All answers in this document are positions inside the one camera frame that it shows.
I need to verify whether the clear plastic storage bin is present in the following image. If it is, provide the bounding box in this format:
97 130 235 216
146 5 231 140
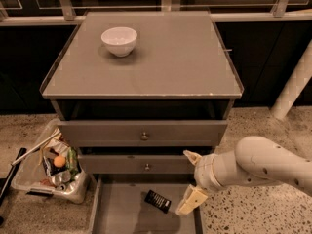
13 119 89 204

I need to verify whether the orange ball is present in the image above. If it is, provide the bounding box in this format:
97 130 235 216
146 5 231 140
54 156 66 168

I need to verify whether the grey drawer cabinet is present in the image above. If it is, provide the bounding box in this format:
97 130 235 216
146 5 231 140
39 11 245 234

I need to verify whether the grey drawer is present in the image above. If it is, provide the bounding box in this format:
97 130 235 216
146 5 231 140
88 175 204 234
77 146 215 176
58 120 227 147

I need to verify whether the metal railing frame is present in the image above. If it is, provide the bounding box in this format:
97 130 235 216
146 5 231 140
0 0 312 26

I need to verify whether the grey middle drawer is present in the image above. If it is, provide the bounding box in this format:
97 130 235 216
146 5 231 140
77 146 215 176

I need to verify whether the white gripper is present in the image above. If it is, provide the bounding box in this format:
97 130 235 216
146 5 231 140
175 150 223 215

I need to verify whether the black rxbar chocolate bar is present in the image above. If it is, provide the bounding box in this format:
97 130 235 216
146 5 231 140
144 190 172 214

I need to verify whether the grey bottom drawer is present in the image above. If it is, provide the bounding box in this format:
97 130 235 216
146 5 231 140
88 175 204 234

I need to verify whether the white stick in bin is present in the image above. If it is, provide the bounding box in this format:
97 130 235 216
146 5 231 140
11 130 60 166

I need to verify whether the white ceramic bowl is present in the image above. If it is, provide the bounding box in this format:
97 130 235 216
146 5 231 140
101 27 137 57

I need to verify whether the silver can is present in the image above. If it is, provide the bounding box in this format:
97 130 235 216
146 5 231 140
51 175 63 187

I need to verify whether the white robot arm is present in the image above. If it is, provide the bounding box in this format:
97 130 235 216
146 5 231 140
175 136 312 215

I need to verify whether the grey top drawer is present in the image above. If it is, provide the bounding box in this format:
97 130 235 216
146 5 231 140
58 120 227 147

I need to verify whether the green snack bag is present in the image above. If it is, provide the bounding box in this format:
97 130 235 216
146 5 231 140
66 148 79 176

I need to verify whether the black bar on floor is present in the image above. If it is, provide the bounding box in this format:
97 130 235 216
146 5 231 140
0 147 28 207

